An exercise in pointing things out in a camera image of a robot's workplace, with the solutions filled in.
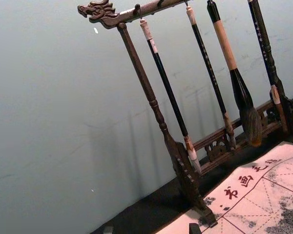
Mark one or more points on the black table cloth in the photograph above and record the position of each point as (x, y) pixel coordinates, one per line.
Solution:
(149, 207)

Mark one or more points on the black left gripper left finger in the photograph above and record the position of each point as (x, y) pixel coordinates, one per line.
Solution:
(109, 230)

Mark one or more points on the thin black calligraphy brush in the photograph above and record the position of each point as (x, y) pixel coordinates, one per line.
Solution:
(207, 61)

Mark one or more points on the dark wooden dragon brush rack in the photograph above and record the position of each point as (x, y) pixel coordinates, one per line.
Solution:
(136, 63)

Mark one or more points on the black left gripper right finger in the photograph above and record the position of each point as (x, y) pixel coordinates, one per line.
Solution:
(194, 229)

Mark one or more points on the black brush with white lettering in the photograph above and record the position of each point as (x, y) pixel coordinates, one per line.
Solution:
(260, 41)

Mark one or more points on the white calligraphy practice cloth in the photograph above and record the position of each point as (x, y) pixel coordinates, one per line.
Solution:
(258, 195)

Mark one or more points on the large cream and black brush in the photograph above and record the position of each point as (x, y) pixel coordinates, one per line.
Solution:
(241, 92)

